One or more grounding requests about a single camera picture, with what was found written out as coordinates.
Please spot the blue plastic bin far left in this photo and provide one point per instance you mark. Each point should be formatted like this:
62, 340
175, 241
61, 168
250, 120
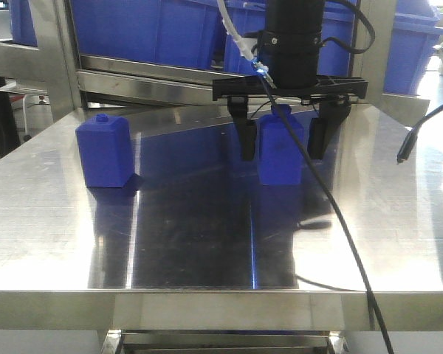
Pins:
22, 28

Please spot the blue block part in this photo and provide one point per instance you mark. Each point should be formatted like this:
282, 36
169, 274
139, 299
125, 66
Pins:
105, 149
279, 160

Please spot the blue plastic bin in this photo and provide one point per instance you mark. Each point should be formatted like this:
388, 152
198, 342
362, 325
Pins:
249, 16
177, 33
415, 33
22, 28

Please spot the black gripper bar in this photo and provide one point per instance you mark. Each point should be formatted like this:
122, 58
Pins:
322, 128

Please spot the blue plastic bin right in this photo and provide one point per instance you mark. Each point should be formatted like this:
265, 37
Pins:
415, 33

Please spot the white rolling cart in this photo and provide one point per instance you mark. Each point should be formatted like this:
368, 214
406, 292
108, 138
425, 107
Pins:
23, 116

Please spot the stainless steel shelf rack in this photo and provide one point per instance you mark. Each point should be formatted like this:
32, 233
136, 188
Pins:
55, 68

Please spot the blue plastic bin centre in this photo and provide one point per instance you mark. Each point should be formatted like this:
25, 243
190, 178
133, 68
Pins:
249, 16

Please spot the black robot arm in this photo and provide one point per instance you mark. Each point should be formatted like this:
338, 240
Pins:
285, 56

